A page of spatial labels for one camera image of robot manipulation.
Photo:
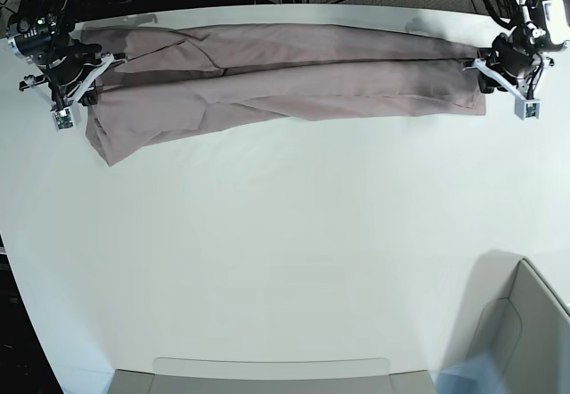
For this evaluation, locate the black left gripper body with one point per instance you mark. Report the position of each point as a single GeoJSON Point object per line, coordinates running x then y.
{"type": "Point", "coordinates": [516, 64]}

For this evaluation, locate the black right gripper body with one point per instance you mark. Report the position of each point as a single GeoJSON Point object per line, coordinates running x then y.
{"type": "Point", "coordinates": [64, 67]}

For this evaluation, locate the mauve pink T-shirt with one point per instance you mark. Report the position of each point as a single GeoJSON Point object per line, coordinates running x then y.
{"type": "Point", "coordinates": [187, 82]}

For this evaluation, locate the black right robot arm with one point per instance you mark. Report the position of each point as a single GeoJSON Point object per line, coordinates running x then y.
{"type": "Point", "coordinates": [39, 32]}

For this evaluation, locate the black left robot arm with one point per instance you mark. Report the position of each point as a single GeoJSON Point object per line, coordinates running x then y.
{"type": "Point", "coordinates": [539, 24]}

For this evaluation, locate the grey bin at right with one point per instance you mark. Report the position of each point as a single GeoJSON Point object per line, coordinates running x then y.
{"type": "Point", "coordinates": [521, 343]}

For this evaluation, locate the grey tray at bottom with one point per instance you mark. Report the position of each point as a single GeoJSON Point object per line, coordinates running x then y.
{"type": "Point", "coordinates": [177, 375]}

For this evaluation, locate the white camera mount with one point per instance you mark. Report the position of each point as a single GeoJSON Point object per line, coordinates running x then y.
{"type": "Point", "coordinates": [526, 106]}
{"type": "Point", "coordinates": [65, 116]}

